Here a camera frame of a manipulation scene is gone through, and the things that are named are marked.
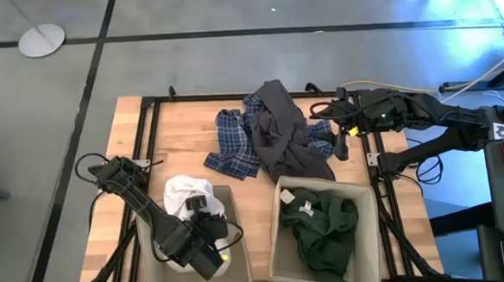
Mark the beige fabric bin with green garment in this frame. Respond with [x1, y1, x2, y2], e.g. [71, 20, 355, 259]
[263, 170, 383, 282]

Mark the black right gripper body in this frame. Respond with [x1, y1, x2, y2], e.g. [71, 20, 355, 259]
[332, 92, 368, 139]

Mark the black aluminium table frame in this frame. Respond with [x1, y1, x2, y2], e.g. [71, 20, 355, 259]
[74, 71, 444, 282]

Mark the round white floor stand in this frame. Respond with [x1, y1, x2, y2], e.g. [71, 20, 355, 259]
[8, 0, 68, 60]

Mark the blue cable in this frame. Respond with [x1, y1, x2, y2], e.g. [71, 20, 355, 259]
[406, 136, 446, 187]

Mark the blue plaid shirt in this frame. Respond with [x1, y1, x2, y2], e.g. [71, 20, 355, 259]
[199, 88, 339, 182]

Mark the dark grey garment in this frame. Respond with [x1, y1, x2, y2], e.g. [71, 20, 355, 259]
[246, 77, 337, 187]

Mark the white bin tag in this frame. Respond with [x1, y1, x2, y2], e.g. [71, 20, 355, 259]
[279, 188, 298, 206]

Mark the dark green garment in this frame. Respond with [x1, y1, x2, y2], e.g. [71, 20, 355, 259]
[278, 185, 364, 282]

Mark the white garment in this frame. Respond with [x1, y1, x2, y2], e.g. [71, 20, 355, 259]
[161, 172, 234, 274]

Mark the white cable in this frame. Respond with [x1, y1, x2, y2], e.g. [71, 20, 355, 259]
[438, 43, 504, 105]

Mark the yellow cable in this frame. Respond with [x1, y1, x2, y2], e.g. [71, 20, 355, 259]
[340, 57, 504, 99]

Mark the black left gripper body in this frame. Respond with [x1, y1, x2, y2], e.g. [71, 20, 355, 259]
[192, 211, 230, 251]

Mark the beige fabric bin with white garment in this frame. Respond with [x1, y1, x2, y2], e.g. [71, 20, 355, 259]
[134, 183, 255, 282]

